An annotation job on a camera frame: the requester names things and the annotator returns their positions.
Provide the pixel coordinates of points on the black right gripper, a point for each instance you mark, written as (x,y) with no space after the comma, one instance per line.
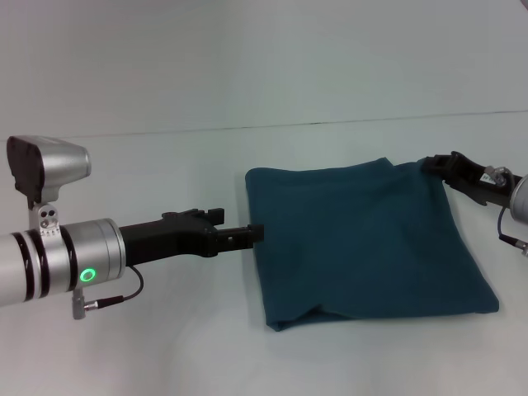
(482,181)

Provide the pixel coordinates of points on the teal T-shirt with FREE print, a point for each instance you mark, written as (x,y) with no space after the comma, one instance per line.
(363,247)

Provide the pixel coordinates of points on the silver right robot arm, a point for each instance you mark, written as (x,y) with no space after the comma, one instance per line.
(520,202)

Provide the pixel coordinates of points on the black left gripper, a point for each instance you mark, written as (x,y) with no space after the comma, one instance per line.
(165,241)

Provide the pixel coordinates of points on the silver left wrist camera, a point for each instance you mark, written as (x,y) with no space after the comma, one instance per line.
(45,165)

